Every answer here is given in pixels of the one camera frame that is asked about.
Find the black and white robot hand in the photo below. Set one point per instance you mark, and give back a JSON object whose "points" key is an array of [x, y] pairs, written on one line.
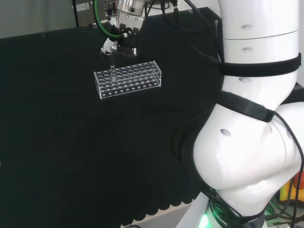
{"points": [[127, 26]]}

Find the clear glass test tube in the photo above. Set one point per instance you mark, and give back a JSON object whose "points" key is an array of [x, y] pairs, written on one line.
{"points": [[112, 65]]}

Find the clear plastic test tube rack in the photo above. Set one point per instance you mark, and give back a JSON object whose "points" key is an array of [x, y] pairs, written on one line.
{"points": [[128, 78]]}

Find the black bench cloth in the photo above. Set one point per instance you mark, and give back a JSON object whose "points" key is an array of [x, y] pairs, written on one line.
{"points": [[83, 142]]}

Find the yellow stop button box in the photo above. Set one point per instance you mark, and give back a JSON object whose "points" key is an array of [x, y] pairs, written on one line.
{"points": [[286, 192]]}

